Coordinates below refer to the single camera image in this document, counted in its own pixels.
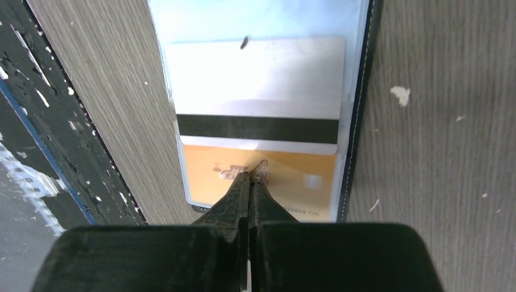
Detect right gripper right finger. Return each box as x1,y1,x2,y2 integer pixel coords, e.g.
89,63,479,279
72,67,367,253
248,160,299,291

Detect orange patterned credit card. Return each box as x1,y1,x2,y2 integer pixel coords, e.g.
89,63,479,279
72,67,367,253
182,145,336,221

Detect black card holder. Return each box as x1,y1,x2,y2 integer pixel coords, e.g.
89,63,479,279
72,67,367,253
148,1,383,222

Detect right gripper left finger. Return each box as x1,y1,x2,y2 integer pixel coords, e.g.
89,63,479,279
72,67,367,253
193,172,251,291

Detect silver white credit card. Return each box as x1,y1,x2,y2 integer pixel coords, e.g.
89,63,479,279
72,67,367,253
165,36,346,155

